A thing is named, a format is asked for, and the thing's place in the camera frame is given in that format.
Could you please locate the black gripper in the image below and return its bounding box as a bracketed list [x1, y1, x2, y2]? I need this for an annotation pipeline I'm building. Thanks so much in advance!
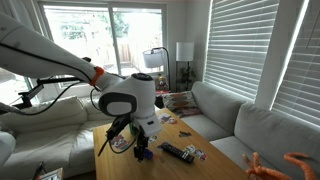
[133, 128, 150, 163]

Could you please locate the small stuffed toy figure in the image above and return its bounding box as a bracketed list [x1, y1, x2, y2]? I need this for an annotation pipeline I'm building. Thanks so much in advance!
[154, 74, 170, 98]

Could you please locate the orange octopus plush toy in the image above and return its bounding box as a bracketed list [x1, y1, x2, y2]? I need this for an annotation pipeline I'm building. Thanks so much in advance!
[242, 151, 318, 180]

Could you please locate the black remote control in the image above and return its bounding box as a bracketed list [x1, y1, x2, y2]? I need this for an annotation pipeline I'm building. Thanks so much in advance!
[160, 141, 195, 164]

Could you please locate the reindeer face sticker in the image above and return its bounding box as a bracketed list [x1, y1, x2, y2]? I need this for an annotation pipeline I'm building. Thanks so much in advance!
[159, 113, 178, 125]

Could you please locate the dark small sticker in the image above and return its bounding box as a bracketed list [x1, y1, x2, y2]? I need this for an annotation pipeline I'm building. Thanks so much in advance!
[178, 130, 193, 138]

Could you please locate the small cartoon sticker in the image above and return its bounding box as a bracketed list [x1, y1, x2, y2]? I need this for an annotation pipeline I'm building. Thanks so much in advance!
[182, 144, 197, 155]
[194, 148, 208, 162]

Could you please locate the cushion with orange ovals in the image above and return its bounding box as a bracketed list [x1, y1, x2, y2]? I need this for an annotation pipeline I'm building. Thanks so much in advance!
[162, 90, 202, 116]

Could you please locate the dark potted plant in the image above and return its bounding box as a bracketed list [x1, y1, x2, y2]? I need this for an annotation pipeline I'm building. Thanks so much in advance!
[178, 64, 197, 92]

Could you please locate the cream white sofa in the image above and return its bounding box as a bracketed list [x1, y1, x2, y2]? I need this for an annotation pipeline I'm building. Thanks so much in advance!
[0, 94, 158, 179]

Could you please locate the arc floor lamp white shade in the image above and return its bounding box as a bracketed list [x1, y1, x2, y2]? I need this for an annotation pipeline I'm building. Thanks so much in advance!
[142, 46, 171, 92]

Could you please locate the floor lamp cylindrical white shade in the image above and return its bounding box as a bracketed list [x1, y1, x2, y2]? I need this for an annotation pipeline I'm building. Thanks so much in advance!
[175, 41, 195, 92]

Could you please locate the sliding glass window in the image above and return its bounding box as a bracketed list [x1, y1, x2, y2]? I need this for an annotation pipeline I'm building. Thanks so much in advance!
[38, 1, 168, 81]

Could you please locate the grey sofa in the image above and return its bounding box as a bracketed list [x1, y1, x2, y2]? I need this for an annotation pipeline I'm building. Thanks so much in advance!
[179, 80, 320, 180]

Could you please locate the white window blind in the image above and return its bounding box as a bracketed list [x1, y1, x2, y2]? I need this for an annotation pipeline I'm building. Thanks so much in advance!
[271, 0, 320, 128]
[203, 0, 280, 102]

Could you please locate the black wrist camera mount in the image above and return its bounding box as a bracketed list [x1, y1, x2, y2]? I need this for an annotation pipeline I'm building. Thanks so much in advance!
[105, 114, 133, 141]

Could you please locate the black cable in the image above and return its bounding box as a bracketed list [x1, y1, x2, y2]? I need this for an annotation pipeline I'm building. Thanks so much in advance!
[97, 128, 138, 158]

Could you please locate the black camera stand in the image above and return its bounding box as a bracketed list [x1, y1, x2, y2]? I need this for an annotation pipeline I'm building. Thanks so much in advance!
[13, 76, 84, 109]

